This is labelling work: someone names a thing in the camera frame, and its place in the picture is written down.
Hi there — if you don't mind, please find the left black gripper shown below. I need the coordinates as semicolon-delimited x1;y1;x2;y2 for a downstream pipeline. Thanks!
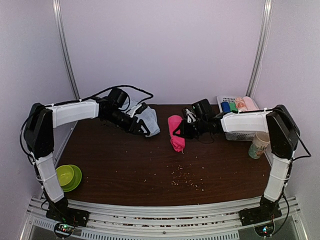
104;108;151;136

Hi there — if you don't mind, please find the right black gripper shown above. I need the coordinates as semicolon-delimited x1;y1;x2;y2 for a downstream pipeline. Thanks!
173;118;208;140

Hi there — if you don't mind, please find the white plastic basket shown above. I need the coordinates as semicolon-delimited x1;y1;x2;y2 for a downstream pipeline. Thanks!
216;95;255;142

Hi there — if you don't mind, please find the magenta pink towel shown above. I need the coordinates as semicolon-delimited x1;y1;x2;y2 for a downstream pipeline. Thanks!
167;115;186;153

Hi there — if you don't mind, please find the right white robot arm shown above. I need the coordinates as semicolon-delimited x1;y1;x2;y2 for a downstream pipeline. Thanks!
172;104;300;202

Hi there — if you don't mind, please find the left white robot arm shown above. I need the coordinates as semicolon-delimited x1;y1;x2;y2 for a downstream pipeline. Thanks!
23;97;150;203

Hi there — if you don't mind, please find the blue rolled towel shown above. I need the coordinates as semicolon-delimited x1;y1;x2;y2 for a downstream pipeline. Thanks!
220;101;231;113

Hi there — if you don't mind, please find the green rolled towel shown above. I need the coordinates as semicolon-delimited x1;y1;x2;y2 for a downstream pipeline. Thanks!
228;102;238;113

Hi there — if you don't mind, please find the cartoon print rolled towel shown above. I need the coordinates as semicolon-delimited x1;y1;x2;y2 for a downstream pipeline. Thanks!
234;96;248;112

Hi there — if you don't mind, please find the light blue towel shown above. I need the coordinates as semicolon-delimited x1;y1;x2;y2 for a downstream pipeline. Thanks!
121;100;160;138

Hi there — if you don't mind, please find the light pink rolled towel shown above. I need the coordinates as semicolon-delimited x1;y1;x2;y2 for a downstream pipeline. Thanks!
243;96;259;111

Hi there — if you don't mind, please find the cream patterned mug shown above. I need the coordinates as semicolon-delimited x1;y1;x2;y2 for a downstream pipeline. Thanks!
248;132;270;159

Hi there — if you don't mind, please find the green bowl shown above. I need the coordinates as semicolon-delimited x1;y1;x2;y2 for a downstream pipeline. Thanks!
56;165;75;187

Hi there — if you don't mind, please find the green plate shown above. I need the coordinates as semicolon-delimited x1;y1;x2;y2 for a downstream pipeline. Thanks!
60;164;82;192

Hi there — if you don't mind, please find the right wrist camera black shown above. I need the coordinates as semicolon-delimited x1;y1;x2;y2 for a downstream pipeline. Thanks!
191;98;216;121

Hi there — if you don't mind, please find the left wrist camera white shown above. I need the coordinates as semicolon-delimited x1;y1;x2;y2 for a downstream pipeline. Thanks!
127;102;148;118

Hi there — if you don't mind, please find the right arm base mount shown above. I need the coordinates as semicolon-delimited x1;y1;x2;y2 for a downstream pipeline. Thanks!
238;203;282;226

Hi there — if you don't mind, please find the aluminium front rail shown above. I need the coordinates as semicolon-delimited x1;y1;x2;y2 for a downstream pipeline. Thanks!
18;197;308;240

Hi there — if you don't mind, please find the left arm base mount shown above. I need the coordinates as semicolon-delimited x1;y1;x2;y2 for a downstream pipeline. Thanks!
45;205;90;227

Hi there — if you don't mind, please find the left aluminium post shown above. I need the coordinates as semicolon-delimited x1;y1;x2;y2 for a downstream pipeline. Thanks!
52;0;81;101

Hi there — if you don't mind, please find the aluminium post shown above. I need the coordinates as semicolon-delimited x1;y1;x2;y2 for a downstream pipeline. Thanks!
246;0;273;99
52;0;81;101

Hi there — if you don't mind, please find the right aluminium post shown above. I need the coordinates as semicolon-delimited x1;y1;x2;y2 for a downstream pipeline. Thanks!
246;0;273;99

